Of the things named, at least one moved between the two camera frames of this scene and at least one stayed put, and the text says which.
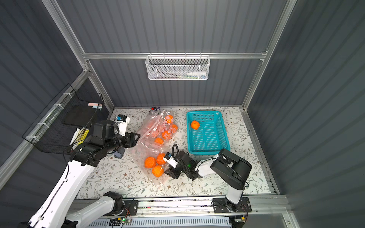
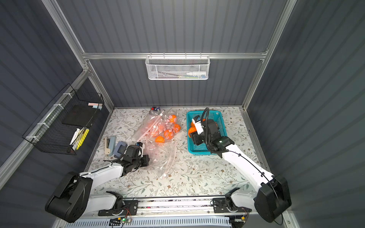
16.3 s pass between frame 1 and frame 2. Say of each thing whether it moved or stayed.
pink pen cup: stayed
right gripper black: moved
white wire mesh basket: stayed
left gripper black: moved
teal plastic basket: stayed
